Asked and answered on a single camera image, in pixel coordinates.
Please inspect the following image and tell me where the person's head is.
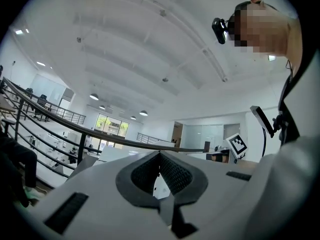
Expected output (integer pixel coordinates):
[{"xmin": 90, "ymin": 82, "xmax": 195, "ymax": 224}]
[{"xmin": 227, "ymin": 0, "xmax": 303, "ymax": 71}]

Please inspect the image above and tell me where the black metal railing wooden rail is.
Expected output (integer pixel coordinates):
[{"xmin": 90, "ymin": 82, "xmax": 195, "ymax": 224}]
[{"xmin": 0, "ymin": 76, "xmax": 210, "ymax": 185}]

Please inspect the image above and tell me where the black office chair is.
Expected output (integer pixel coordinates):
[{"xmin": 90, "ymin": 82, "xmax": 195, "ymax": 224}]
[{"xmin": 33, "ymin": 93, "xmax": 48, "ymax": 121}]

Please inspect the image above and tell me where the brown wooden door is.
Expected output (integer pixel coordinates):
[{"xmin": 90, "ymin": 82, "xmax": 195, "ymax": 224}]
[{"xmin": 171, "ymin": 121, "xmax": 184, "ymax": 148}]

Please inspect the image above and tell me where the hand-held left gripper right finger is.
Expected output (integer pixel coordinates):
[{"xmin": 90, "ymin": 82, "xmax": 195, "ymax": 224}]
[{"xmin": 159, "ymin": 150, "xmax": 209, "ymax": 206}]

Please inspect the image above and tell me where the person's white shirt torso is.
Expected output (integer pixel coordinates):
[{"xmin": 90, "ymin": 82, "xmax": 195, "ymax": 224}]
[{"xmin": 277, "ymin": 47, "xmax": 320, "ymax": 147}]

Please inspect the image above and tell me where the black balcony railing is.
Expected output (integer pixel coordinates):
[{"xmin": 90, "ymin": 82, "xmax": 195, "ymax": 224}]
[{"xmin": 136, "ymin": 132, "xmax": 176, "ymax": 145}]

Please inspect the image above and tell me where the black chest-mounted phone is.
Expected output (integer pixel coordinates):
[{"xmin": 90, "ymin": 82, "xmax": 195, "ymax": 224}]
[{"xmin": 249, "ymin": 105, "xmax": 275, "ymax": 138}]

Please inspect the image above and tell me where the black cable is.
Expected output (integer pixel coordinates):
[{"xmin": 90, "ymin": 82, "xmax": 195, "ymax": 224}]
[{"xmin": 260, "ymin": 126, "xmax": 267, "ymax": 158}]

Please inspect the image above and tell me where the black head-mounted camera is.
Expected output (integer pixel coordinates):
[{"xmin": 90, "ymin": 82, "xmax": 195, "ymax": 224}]
[{"xmin": 211, "ymin": 17, "xmax": 230, "ymax": 45}]

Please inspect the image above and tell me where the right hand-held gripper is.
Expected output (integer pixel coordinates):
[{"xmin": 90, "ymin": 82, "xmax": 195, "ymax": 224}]
[{"xmin": 206, "ymin": 133, "xmax": 248, "ymax": 164}]

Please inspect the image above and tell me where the large glass window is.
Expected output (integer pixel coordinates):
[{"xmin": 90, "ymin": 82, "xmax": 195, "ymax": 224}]
[{"xmin": 95, "ymin": 113, "xmax": 130, "ymax": 150}]

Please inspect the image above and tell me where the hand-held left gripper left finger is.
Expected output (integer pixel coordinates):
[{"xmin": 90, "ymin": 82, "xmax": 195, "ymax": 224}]
[{"xmin": 115, "ymin": 150, "xmax": 161, "ymax": 209}]

